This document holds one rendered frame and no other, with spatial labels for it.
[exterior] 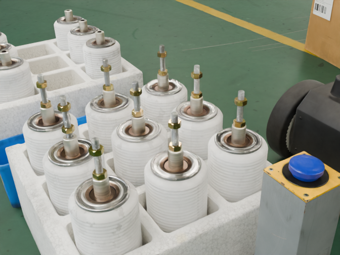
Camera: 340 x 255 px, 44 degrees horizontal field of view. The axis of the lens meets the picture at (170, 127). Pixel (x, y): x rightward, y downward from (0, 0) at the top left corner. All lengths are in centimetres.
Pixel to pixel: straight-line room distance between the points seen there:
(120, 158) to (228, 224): 21
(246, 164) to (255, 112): 64
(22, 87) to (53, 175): 42
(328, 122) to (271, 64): 74
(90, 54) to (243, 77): 62
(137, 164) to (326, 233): 31
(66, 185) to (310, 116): 53
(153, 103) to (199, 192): 27
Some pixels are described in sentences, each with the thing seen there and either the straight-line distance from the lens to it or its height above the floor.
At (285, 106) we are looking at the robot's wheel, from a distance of 99.
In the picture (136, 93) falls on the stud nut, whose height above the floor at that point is 33.
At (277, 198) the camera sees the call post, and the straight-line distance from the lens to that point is 53.
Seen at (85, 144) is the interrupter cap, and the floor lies 25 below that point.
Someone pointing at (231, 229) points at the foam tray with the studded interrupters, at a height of 16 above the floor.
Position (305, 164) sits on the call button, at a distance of 52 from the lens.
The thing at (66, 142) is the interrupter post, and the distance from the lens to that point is 66.
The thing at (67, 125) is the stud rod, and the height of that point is 30.
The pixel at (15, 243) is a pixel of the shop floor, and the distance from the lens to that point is 93.
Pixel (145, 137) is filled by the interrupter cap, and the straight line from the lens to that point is 69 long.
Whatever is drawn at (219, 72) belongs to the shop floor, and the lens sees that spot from 154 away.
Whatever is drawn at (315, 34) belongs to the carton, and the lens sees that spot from 173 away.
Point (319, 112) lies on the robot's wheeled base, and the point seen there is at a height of 19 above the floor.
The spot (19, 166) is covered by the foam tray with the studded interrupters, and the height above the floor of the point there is 18.
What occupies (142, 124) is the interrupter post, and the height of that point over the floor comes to 27.
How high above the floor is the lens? 63
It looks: 31 degrees down
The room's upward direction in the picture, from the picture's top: 2 degrees counter-clockwise
